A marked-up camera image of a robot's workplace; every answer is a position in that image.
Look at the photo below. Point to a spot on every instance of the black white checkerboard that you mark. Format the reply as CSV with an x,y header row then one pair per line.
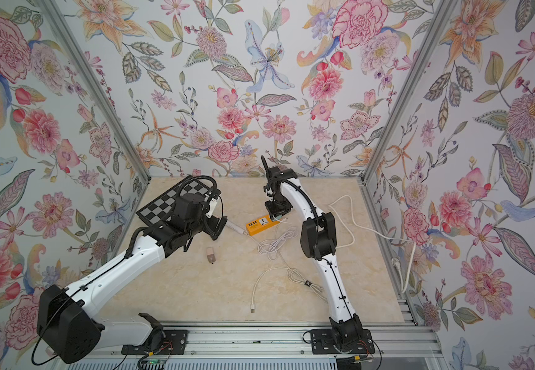
x,y
159,207

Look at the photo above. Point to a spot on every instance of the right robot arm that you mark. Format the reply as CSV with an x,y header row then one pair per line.
x,y
318,240

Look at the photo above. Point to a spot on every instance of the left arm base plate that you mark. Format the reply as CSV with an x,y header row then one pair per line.
x,y
168,343

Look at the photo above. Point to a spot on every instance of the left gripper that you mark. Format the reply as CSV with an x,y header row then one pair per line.
x,y
213,227

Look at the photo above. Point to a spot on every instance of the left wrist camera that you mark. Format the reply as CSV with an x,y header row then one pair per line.
x,y
212,202

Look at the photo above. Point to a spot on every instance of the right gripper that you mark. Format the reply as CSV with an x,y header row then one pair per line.
x,y
276,206

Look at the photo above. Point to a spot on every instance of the aluminium front rail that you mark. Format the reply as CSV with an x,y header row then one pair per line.
x,y
272,346

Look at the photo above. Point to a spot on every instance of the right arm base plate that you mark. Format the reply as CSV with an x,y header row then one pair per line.
x,y
326,342

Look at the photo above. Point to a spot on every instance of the white pink electric toothbrush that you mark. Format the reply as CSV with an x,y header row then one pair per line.
x,y
236,228

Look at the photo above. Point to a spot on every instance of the orange power strip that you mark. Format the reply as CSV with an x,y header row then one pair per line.
x,y
260,225

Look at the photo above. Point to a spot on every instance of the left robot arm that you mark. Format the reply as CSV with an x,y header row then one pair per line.
x,y
69,321

